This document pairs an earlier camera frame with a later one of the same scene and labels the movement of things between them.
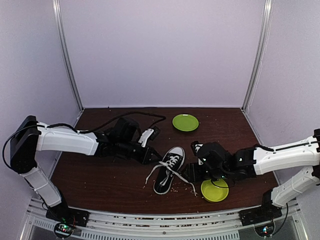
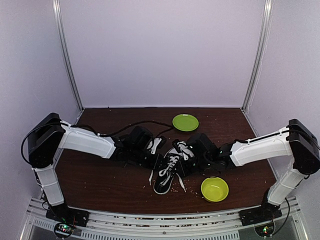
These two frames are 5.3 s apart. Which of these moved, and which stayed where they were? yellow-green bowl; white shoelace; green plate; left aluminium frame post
Moved: white shoelace
Stayed: green plate; left aluminium frame post; yellow-green bowl
